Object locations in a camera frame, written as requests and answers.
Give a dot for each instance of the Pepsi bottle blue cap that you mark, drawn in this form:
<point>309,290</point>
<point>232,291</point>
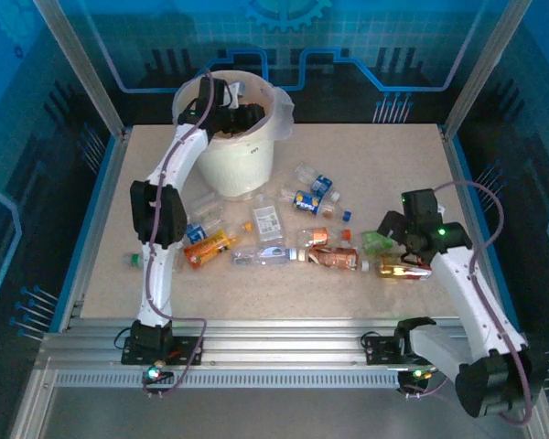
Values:
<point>307,202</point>

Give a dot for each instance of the wide aluminium mounting beam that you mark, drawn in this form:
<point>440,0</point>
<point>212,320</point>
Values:
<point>279,338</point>

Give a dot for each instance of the white ribbed plastic bin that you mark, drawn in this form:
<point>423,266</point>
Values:
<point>238,164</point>

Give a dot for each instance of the clear bottle dark blue label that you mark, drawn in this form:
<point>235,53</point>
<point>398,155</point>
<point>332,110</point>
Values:
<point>319,184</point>

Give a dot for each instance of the blue label bottle white cap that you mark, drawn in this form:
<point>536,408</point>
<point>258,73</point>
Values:
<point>196,233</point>

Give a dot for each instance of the clear capless plastic bottle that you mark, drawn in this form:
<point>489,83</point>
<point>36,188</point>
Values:
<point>203,202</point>

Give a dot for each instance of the aluminium frame post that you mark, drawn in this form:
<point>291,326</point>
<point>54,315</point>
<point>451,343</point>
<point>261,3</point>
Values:
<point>482,64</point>
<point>75,59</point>

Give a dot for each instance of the clear bottle green cap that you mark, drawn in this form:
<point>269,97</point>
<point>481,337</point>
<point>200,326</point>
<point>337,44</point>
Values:
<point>132,260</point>
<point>210,218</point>

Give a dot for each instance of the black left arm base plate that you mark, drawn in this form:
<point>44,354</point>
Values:
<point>185,352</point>

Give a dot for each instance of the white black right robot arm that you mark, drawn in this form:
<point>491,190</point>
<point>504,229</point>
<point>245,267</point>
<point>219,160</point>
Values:
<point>466,297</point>

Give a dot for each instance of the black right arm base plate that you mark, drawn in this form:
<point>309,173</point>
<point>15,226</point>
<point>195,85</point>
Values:
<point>379,350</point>

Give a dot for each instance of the clear bottle white label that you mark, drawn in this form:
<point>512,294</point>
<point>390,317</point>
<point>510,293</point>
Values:
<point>267,221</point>

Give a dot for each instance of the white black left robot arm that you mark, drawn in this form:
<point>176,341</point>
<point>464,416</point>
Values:
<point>155,283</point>

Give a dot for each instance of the small lit controller board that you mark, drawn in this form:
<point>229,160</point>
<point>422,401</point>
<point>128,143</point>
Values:
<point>154,373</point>
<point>416,373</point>

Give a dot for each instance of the orange juice bottle orange cap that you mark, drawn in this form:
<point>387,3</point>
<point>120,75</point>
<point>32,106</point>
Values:
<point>208,249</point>

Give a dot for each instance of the crushed clear water bottle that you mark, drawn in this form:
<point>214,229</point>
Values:
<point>265,256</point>

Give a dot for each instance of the aluminium side rail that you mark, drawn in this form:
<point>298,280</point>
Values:
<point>452,157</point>
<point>99,228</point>

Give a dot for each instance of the clear bottle orange label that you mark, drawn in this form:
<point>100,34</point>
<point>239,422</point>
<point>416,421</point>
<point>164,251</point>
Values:
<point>319,236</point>

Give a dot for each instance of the brown label plastic bottle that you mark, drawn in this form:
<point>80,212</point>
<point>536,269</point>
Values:
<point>336,260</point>

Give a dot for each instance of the gold red label bottle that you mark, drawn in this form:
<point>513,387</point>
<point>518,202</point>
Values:
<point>400,270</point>

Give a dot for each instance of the green label plastic bottle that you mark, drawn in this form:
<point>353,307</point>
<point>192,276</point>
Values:
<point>374,241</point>

